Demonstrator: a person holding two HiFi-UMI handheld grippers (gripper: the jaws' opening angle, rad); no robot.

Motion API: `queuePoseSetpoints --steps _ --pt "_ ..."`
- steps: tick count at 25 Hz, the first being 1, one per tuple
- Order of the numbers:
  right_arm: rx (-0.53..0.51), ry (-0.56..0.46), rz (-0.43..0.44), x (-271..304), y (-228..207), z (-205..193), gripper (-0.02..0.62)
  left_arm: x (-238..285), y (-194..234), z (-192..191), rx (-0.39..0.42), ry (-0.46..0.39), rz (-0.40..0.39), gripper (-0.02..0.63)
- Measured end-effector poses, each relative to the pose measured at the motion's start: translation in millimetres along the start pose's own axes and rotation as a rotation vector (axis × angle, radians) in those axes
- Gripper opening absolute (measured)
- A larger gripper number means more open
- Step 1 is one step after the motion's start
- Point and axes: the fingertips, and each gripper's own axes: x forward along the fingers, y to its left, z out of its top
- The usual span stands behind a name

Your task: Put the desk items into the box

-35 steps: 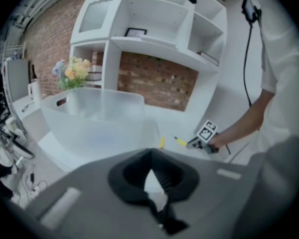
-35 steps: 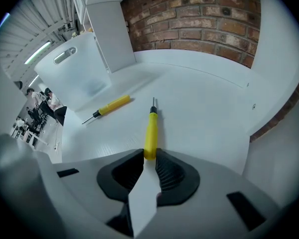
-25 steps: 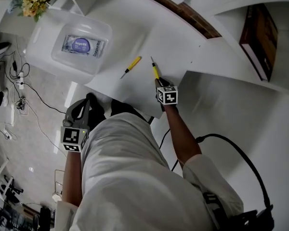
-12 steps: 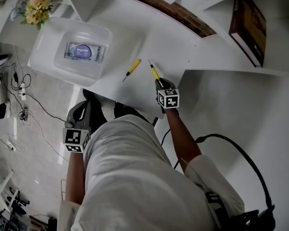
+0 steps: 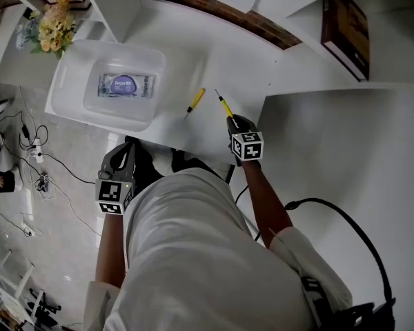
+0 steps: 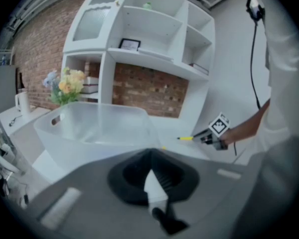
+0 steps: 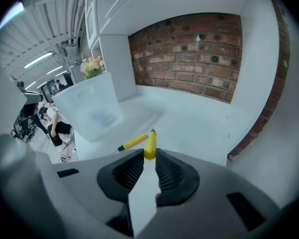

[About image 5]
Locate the white shelf hutch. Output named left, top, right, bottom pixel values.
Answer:
left=0, top=0, right=414, bottom=92

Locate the small black floor device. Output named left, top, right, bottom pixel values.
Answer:
left=34, top=172, right=51, bottom=192

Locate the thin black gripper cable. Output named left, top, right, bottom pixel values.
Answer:
left=224, top=163, right=262, bottom=241

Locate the yellow and blue flower bouquet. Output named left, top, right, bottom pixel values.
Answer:
left=17, top=0, right=77, bottom=60

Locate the clear plastic storage bin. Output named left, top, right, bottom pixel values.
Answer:
left=48, top=39, right=167, bottom=133

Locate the purple label wipes packet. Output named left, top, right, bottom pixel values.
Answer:
left=97, top=73, right=155, bottom=99

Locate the black body-worn device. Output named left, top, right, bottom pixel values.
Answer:
left=302, top=276, right=397, bottom=331

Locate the white desk with drawers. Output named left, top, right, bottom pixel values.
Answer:
left=43, top=0, right=287, bottom=172

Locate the white power strip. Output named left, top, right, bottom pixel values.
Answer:
left=30, top=138, right=44, bottom=164
left=20, top=219, right=44, bottom=237

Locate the white frame rack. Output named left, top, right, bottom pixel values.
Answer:
left=0, top=250, right=35, bottom=327

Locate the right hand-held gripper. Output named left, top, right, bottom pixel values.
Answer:
left=226, top=114, right=264, bottom=167

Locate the person's leg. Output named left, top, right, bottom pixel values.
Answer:
left=170, top=147, right=228, bottom=182
left=124, top=135, right=166, bottom=196

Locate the thick black cable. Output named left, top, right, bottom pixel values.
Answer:
left=284, top=197, right=394, bottom=303

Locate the brown hardcover book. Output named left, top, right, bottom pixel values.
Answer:
left=320, top=0, right=371, bottom=83

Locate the person's right forearm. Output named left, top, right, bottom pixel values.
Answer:
left=240, top=159, right=294, bottom=250

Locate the person's right leg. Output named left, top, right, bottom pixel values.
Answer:
left=170, top=147, right=228, bottom=182

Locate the yellow screwdriver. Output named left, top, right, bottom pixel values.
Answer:
left=184, top=88, right=206, bottom=119
left=215, top=88, right=235, bottom=119

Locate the person's white shirt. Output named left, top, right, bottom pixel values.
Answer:
left=82, top=168, right=353, bottom=331

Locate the black floor cable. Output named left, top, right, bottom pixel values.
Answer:
left=41, top=152, right=97, bottom=185

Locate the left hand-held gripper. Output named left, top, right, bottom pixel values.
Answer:
left=95, top=142, right=137, bottom=216

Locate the person's left leg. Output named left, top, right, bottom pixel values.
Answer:
left=124, top=135, right=166, bottom=196

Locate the black folding stand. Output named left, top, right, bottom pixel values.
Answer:
left=27, top=288, right=61, bottom=325

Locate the person's left forearm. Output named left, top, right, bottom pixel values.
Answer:
left=95, top=212, right=128, bottom=288

